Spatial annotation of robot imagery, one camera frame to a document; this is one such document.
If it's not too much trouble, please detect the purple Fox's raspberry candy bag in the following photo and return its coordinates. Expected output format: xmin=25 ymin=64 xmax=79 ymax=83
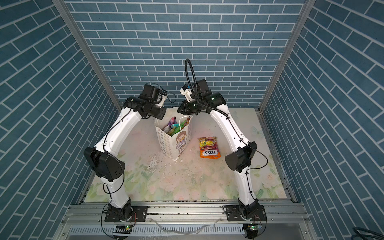
xmin=163 ymin=117 xmax=177 ymax=134

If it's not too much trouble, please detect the white patterned paper bag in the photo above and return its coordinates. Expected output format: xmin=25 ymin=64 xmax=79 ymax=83
xmin=155 ymin=116 xmax=192 ymax=161

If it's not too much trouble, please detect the orange Fox's fruits candy bag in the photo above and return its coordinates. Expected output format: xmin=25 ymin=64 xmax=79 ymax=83
xmin=199 ymin=137 xmax=221 ymax=159

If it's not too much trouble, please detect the red snack packet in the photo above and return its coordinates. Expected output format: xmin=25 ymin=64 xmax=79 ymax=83
xmin=182 ymin=117 xmax=191 ymax=128

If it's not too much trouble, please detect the green snack packet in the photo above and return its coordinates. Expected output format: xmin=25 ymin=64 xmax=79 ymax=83
xmin=168 ymin=124 xmax=184 ymax=137

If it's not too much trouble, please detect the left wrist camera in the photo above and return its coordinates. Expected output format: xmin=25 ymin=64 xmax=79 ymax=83
xmin=155 ymin=92 xmax=168 ymax=108

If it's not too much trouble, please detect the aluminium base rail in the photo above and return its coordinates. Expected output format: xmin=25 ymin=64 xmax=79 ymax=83
xmin=54 ymin=201 xmax=317 ymax=240

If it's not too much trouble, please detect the white cable on rail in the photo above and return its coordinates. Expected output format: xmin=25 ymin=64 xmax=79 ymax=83
xmin=149 ymin=217 xmax=223 ymax=235

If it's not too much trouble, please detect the black cable bottom corner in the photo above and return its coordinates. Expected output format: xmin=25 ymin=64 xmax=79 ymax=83
xmin=352 ymin=227 xmax=384 ymax=240

